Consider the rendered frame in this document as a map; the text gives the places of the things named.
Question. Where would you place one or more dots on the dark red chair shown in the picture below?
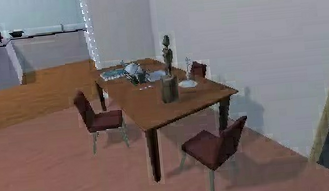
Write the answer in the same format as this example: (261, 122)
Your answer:
(103, 120)
(212, 147)
(198, 69)

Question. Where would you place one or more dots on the dark slender statue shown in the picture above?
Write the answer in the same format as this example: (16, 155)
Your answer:
(167, 54)

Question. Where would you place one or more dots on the blue book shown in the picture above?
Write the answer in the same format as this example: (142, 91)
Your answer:
(112, 74)

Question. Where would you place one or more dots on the brown wooden dining table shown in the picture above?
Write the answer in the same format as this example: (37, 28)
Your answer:
(146, 105)

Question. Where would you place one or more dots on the brown wooden block base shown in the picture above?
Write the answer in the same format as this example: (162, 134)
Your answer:
(169, 89)

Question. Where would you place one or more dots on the black bowl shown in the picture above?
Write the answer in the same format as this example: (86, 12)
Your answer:
(16, 33)

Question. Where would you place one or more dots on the grey kitchen counter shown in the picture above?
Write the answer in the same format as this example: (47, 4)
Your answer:
(34, 54)

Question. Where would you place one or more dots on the pale blue plate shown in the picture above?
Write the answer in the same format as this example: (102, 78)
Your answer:
(156, 75)

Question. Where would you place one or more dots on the clear glass bottle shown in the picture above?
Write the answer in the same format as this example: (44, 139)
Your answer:
(188, 68)

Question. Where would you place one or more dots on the white plate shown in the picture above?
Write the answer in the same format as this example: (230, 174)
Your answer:
(187, 83)

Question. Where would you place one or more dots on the dark green cup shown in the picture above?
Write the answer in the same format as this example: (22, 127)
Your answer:
(141, 76)

